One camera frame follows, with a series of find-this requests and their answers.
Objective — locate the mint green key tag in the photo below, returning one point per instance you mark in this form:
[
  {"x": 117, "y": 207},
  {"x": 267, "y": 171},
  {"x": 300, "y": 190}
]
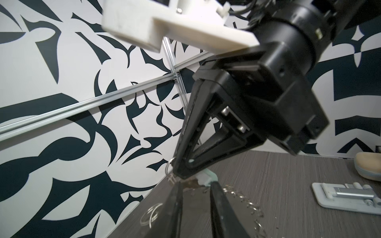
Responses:
[{"x": 206, "y": 177}]

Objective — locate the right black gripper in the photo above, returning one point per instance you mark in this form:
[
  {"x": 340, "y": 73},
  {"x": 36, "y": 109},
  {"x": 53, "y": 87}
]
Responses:
[{"x": 242, "y": 97}]

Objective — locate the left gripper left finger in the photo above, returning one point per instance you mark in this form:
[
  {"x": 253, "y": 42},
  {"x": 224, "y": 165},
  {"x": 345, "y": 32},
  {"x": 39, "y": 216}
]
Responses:
[{"x": 168, "y": 223}]

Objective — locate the white door latch plate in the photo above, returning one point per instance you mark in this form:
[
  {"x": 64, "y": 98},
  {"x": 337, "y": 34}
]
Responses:
[{"x": 347, "y": 197}]

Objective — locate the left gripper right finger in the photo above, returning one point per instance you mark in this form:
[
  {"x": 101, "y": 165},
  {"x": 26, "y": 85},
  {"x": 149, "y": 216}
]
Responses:
[{"x": 224, "y": 221}]

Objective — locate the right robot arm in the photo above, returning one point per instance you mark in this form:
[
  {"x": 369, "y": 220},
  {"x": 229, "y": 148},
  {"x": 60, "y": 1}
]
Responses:
[{"x": 305, "y": 27}]

